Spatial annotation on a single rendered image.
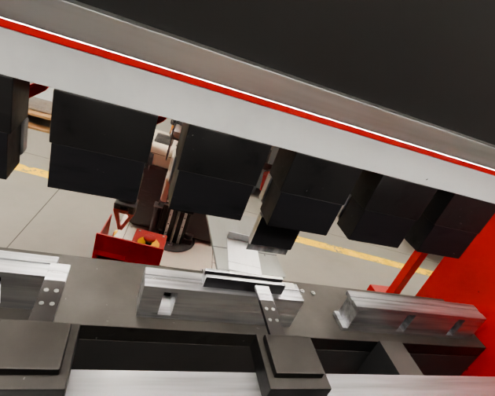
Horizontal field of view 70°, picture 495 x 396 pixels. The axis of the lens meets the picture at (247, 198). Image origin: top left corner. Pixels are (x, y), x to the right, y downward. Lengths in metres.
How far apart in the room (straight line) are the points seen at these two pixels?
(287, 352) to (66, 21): 0.59
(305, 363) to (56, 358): 0.40
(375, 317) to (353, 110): 0.75
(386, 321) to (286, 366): 0.51
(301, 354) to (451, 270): 0.93
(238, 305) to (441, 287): 0.90
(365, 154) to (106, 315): 0.64
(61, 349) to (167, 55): 0.43
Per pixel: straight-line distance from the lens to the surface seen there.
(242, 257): 0.90
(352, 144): 0.69
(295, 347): 0.71
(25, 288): 0.83
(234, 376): 0.69
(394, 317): 1.12
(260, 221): 0.74
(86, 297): 0.89
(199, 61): 0.36
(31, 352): 0.60
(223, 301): 0.85
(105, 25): 0.36
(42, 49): 0.59
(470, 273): 1.48
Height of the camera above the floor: 1.52
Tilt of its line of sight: 26 degrees down
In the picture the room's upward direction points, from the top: 21 degrees clockwise
